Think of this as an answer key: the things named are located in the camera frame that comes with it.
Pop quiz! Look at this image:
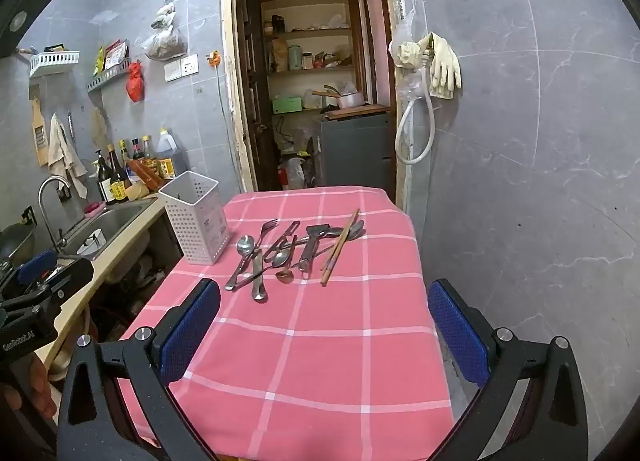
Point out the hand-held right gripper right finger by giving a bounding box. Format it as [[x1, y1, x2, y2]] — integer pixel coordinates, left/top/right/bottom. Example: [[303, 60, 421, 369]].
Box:
[[428, 279, 589, 461]]

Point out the white perforated utensil basket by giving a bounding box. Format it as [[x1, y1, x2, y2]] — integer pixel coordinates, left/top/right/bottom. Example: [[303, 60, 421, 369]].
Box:
[[158, 170, 231, 265]]

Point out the small metal spoon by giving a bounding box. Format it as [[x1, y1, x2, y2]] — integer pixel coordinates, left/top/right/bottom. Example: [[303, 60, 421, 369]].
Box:
[[275, 241, 299, 284]]

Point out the red plastic bag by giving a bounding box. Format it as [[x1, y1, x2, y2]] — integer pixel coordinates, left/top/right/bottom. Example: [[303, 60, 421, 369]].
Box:
[[126, 60, 146, 103]]

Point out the beige countertop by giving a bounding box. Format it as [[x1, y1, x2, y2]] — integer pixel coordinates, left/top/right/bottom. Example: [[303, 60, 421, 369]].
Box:
[[35, 196, 168, 367]]

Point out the large metal spoon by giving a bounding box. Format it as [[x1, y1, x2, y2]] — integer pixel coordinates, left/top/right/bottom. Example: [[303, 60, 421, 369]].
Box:
[[224, 235, 257, 292]]

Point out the metal wall shelf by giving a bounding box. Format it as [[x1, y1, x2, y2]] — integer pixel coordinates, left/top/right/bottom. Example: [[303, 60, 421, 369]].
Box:
[[86, 58, 132, 93]]

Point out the crumpled cream rubber glove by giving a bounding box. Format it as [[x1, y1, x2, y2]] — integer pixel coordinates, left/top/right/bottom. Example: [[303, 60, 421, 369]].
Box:
[[389, 40, 431, 70]]

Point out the green box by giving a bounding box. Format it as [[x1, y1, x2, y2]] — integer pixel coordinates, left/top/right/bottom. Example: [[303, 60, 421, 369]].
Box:
[[271, 96, 304, 114]]

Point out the clear plastic bag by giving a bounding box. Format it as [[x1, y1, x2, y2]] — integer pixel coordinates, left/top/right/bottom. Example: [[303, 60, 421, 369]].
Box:
[[395, 0, 434, 102]]

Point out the person's left hand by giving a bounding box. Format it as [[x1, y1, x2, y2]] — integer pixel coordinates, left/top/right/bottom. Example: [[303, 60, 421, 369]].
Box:
[[0, 353, 59, 422]]

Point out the white wall socket panel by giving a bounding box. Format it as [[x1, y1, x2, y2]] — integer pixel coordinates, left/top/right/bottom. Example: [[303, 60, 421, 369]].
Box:
[[164, 54, 200, 82]]

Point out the grey metal kitchen tool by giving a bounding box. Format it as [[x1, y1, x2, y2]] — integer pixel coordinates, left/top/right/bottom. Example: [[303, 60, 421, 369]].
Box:
[[298, 224, 331, 275]]

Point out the hanging brown paper bag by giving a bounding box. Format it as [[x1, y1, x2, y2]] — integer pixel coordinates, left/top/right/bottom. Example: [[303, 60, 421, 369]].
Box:
[[29, 98, 50, 168]]

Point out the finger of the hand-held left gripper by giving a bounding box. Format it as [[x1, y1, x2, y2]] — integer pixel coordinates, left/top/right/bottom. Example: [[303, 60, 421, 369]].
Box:
[[12, 248, 96, 302]]

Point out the white wall basket shelf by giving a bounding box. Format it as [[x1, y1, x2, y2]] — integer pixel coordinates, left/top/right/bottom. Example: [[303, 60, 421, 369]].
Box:
[[28, 49, 81, 78]]

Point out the dark wok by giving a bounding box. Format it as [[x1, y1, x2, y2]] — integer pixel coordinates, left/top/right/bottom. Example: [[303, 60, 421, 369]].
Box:
[[0, 223, 36, 272]]

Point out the chrome faucet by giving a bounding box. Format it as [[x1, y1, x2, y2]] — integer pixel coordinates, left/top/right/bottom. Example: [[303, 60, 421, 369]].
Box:
[[38, 175, 74, 250]]

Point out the hanging beige towel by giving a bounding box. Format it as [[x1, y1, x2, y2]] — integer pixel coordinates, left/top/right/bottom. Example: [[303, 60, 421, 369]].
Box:
[[47, 112, 89, 200]]

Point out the wooden shelf unit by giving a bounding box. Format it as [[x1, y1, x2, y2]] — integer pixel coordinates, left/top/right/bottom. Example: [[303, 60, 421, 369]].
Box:
[[259, 0, 368, 114]]

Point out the dark wooden door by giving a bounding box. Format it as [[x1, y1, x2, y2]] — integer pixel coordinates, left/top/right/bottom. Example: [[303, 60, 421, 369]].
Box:
[[239, 0, 267, 192]]

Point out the clear oil jug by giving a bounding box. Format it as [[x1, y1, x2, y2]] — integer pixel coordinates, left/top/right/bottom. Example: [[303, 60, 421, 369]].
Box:
[[156, 128, 179, 180]]

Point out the metal table knife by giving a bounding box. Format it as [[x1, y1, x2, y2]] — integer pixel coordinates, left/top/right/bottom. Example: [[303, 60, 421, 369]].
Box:
[[251, 248, 268, 303]]

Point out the pink checked tablecloth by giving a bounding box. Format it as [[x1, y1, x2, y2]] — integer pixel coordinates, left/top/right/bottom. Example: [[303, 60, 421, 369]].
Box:
[[112, 186, 454, 460]]

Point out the metal loop-handle peeler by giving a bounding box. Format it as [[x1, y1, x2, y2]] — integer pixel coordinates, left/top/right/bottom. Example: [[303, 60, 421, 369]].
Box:
[[267, 221, 301, 257]]

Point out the wooden cutting board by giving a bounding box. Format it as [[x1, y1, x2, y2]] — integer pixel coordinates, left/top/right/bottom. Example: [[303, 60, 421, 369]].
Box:
[[321, 103, 391, 122]]

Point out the hanging cream rubber glove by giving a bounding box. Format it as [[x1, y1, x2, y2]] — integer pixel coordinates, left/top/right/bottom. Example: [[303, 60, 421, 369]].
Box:
[[425, 32, 462, 100]]

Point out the wooden chopstick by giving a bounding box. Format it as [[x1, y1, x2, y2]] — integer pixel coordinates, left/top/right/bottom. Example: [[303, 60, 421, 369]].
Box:
[[324, 211, 361, 282], [320, 208, 360, 287]]

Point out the hanging bag of dried goods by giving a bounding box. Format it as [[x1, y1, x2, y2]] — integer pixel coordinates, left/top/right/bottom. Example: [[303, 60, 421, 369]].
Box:
[[139, 0, 189, 62]]

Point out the steel sink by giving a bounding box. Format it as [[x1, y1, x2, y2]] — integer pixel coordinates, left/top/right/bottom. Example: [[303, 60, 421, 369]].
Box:
[[59, 201, 159, 262]]

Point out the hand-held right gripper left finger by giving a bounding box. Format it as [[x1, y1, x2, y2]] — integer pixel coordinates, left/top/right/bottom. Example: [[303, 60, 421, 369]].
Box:
[[57, 278, 221, 461]]

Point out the metal fork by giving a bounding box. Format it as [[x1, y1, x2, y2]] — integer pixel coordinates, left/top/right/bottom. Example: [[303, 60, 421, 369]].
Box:
[[250, 219, 280, 254]]

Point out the grey metal cabinet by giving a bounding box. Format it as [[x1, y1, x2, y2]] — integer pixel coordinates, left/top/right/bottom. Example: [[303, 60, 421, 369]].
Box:
[[314, 111, 397, 189]]

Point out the metal pot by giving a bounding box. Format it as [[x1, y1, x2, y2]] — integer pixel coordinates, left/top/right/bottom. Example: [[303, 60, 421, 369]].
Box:
[[312, 85, 366, 110]]

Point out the white hose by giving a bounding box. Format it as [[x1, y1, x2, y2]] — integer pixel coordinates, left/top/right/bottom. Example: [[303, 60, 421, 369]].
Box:
[[394, 56, 436, 165]]

